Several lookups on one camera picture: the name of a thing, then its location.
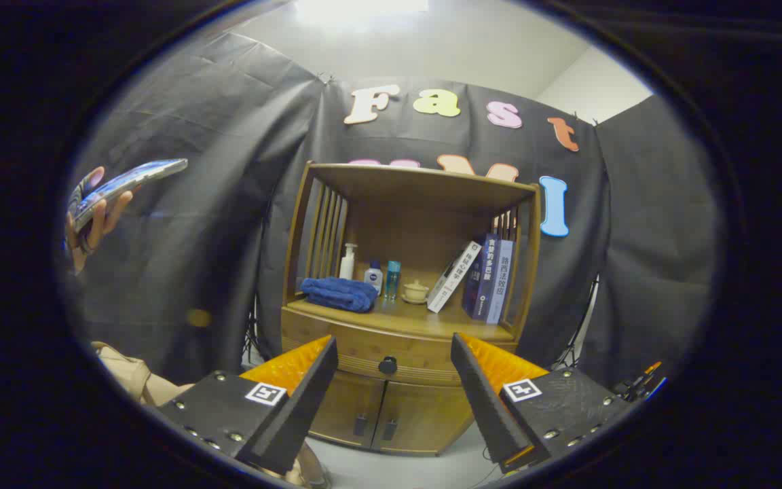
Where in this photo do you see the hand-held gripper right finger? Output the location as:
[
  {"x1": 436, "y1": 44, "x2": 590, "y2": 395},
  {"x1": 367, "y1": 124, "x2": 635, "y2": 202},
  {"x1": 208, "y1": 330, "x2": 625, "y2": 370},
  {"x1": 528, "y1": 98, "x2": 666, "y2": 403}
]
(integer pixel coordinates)
[{"x1": 450, "y1": 332, "x2": 635, "y2": 474}]

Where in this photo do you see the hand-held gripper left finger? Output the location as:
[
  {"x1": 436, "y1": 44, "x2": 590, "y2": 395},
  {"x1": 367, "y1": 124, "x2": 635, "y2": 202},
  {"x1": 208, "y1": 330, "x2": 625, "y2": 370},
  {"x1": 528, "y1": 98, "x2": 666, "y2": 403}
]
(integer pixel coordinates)
[{"x1": 155, "y1": 334, "x2": 339, "y2": 476}]

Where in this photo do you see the wooden drawer with black knob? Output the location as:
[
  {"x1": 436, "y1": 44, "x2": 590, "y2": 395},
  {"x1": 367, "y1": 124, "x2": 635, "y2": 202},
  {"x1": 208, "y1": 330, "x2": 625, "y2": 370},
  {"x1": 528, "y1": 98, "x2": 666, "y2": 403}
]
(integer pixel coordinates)
[{"x1": 281, "y1": 309, "x2": 519, "y2": 388}]

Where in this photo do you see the smartphone with patterned case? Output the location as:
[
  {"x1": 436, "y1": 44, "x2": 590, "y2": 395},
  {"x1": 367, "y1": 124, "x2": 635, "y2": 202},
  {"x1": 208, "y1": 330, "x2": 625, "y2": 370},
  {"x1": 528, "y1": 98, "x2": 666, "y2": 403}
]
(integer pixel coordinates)
[{"x1": 69, "y1": 158, "x2": 189, "y2": 234}]

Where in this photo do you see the wooden cabinet door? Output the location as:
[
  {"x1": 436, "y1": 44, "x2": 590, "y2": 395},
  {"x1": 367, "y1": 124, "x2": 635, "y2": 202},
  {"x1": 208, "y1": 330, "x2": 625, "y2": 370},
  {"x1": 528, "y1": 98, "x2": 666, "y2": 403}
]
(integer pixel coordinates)
[
  {"x1": 371, "y1": 380, "x2": 477, "y2": 456},
  {"x1": 308, "y1": 370, "x2": 386, "y2": 449}
]

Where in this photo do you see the wooden countertop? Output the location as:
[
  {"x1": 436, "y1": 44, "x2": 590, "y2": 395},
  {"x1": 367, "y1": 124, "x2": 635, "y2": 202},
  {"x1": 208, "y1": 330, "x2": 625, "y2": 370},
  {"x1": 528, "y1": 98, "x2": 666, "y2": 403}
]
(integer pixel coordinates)
[{"x1": 287, "y1": 295, "x2": 515, "y2": 342}]

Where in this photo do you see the wooden cabinet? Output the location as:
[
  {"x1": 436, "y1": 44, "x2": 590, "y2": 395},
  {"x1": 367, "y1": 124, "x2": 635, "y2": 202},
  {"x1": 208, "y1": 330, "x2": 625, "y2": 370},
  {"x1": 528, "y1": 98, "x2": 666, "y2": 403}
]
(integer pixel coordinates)
[{"x1": 280, "y1": 162, "x2": 542, "y2": 456}]

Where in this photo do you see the blue folded towel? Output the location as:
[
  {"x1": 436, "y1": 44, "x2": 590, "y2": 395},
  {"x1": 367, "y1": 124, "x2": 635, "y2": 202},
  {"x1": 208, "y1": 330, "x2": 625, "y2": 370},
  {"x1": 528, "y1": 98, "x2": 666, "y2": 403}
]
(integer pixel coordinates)
[{"x1": 299, "y1": 276, "x2": 379, "y2": 314}]

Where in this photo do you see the pale blue book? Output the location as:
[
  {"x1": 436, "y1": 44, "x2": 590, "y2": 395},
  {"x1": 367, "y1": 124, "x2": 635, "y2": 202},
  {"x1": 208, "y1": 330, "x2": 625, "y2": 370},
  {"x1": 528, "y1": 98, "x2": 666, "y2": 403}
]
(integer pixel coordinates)
[{"x1": 485, "y1": 238, "x2": 515, "y2": 325}]

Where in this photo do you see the dark blue book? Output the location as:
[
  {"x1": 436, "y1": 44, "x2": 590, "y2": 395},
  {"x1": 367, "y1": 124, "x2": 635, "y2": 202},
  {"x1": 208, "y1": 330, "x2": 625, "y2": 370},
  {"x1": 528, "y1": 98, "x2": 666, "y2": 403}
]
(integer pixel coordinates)
[{"x1": 462, "y1": 233, "x2": 500, "y2": 320}]

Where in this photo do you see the black light stand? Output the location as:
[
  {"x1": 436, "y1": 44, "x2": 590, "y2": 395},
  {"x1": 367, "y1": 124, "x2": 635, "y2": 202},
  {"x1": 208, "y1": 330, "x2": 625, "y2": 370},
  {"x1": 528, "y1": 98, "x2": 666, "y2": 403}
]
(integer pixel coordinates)
[{"x1": 553, "y1": 274, "x2": 601, "y2": 372}]

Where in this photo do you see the white book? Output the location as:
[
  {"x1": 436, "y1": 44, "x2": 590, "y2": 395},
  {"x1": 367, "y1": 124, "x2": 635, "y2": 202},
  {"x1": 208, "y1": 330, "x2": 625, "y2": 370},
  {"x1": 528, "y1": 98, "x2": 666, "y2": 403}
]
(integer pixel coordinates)
[{"x1": 426, "y1": 240, "x2": 483, "y2": 314}]

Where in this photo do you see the black device with orange tip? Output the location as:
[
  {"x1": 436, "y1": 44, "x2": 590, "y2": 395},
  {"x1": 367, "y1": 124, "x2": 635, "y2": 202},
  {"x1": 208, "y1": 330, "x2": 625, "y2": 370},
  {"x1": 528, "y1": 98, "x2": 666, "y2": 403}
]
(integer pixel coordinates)
[{"x1": 612, "y1": 361, "x2": 668, "y2": 401}]

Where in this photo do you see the person's beige clothing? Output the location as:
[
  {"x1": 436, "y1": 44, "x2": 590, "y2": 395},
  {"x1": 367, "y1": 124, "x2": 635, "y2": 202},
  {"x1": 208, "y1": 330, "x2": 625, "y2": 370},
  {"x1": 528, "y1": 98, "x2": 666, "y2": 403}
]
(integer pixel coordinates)
[{"x1": 90, "y1": 341, "x2": 331, "y2": 488}]

